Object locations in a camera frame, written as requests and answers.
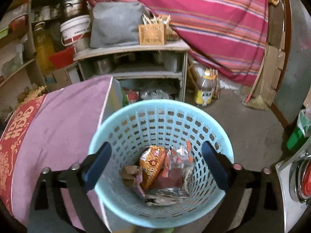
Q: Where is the camouflage patterned wrapper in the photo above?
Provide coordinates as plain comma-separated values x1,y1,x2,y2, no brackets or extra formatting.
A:
144,188,190,206

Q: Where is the orange clear plastic wrapper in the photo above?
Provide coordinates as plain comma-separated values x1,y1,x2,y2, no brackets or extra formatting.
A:
162,140,194,178

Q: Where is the pink plastic wrapper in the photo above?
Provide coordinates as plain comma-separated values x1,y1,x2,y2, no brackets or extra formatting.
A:
133,166,146,199

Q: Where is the orange snack bag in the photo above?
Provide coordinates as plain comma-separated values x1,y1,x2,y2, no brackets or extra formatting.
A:
139,145,167,190

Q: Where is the brown paper ball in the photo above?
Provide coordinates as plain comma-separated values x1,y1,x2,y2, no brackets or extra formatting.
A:
121,165,136,183

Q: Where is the dark red sponge block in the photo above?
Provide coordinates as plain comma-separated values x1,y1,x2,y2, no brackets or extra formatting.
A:
151,168,183,189

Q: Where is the purple towel mat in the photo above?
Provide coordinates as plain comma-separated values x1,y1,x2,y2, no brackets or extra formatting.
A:
11,76,112,226

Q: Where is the red patterned towel mat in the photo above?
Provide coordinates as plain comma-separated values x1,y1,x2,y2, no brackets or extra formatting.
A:
0,94,46,214

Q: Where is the light blue plastic basket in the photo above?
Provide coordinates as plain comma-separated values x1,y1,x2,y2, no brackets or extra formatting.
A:
89,99,234,228

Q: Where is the yellow egg carton tray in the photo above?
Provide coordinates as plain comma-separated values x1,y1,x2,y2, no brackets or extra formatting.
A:
16,86,47,108

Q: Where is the oil bottle on floor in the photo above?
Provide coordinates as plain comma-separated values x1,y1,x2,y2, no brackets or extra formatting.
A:
194,68,216,106

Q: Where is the cardboard box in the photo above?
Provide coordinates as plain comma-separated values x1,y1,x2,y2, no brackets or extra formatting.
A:
44,64,81,91

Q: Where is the red plastic basket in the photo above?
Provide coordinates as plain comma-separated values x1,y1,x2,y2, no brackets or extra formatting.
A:
48,46,75,69

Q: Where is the large oil jug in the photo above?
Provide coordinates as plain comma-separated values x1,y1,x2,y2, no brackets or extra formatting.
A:
33,22,55,74

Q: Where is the wooden shelf unit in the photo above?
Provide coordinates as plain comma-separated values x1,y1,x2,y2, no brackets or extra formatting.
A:
1,0,45,105

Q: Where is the grey low shelf cabinet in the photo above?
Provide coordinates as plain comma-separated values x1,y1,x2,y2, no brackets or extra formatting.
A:
74,40,190,102

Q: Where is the white plastic bucket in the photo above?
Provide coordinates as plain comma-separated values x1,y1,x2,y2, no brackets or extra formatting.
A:
60,15,91,46

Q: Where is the striped red curtain cloth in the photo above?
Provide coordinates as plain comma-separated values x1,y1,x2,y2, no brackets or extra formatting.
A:
89,0,268,86

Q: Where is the grey felt cover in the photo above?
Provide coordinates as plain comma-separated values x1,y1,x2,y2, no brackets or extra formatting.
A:
90,2,150,48

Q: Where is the steel stock pot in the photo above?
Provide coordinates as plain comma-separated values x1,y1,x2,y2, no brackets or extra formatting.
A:
60,0,89,22

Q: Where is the wooden utensil holder box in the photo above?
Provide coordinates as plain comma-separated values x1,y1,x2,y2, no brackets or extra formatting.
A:
138,14,171,45

